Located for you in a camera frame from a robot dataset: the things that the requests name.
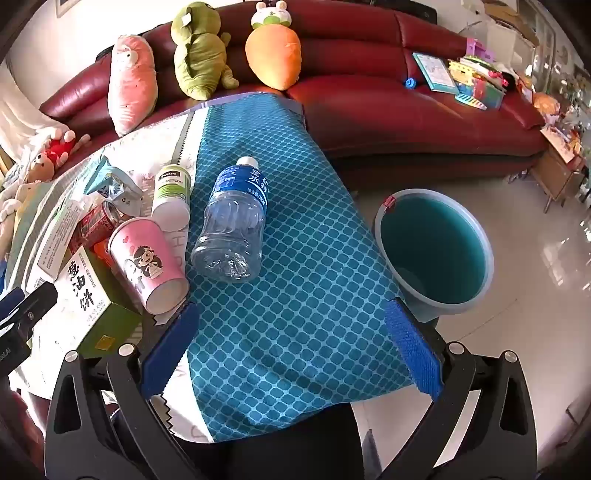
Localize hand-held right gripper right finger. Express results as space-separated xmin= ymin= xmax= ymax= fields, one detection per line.
xmin=383 ymin=298 xmax=548 ymax=480

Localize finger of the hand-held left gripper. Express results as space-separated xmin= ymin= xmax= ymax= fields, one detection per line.
xmin=0 ymin=281 xmax=58 ymax=342

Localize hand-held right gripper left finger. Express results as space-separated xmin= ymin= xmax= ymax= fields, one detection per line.
xmin=44 ymin=302 xmax=218 ymax=480

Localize white printed package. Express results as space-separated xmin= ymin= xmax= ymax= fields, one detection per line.
xmin=37 ymin=196 xmax=100 ymax=280

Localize green and white box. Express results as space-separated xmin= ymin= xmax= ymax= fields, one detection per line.
xmin=53 ymin=247 xmax=141 ymax=358

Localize orange packet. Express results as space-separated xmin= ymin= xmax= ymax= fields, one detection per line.
xmin=92 ymin=240 xmax=116 ymax=268

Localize pink paper cup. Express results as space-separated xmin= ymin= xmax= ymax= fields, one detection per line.
xmin=107 ymin=217 xmax=190 ymax=315

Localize red drink can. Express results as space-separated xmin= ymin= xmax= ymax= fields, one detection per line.
xmin=69 ymin=199 xmax=125 ymax=254

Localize teal plastic bucket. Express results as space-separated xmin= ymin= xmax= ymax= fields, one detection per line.
xmin=373 ymin=188 xmax=495 ymax=319

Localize blue foil snack bag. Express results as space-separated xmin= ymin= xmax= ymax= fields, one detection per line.
xmin=83 ymin=156 xmax=144 ymax=217

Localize clear plastic water bottle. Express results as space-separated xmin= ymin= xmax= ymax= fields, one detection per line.
xmin=191 ymin=156 xmax=269 ymax=283

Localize white supplement bottle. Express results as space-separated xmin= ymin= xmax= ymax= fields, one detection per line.
xmin=151 ymin=164 xmax=192 ymax=229

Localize white rabbit plush toy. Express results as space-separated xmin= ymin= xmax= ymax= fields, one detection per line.
xmin=0 ymin=175 xmax=42 ymax=241

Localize blue patterned cloth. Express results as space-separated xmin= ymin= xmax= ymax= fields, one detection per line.
xmin=178 ymin=90 xmax=416 ymax=441

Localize plush doll with red clothes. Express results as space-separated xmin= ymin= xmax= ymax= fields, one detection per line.
xmin=28 ymin=129 xmax=90 ymax=185

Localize cream blanket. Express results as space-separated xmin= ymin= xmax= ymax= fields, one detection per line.
xmin=0 ymin=83 xmax=65 ymax=158

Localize white printed tablecloth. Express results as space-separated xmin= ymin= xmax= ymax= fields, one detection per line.
xmin=0 ymin=111 xmax=218 ymax=444

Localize wooden cabinet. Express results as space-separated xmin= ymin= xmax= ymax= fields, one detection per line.
xmin=531 ymin=124 xmax=587 ymax=213

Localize pink plush toy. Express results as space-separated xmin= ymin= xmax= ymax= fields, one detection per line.
xmin=108 ymin=34 xmax=155 ymax=138

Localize red leather sofa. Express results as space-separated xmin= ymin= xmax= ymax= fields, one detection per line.
xmin=39 ymin=0 xmax=548 ymax=181

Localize light blue book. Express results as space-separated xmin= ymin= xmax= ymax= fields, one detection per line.
xmin=412 ymin=52 xmax=460 ymax=95

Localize orange stuffed toy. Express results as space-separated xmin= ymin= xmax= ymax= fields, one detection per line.
xmin=531 ymin=90 xmax=561 ymax=116

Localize pile of colourful toys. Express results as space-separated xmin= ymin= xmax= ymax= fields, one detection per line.
xmin=455 ymin=39 xmax=522 ymax=112

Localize green dinosaur plush toy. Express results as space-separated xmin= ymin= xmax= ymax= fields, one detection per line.
xmin=171 ymin=2 xmax=238 ymax=100

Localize framed picture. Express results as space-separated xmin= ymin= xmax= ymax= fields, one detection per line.
xmin=55 ymin=0 xmax=86 ymax=19

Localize orange carrot plush toy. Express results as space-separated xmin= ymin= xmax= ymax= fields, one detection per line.
xmin=245 ymin=0 xmax=303 ymax=90

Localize cardboard boxes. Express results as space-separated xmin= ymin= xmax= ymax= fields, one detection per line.
xmin=459 ymin=0 xmax=541 ymax=56

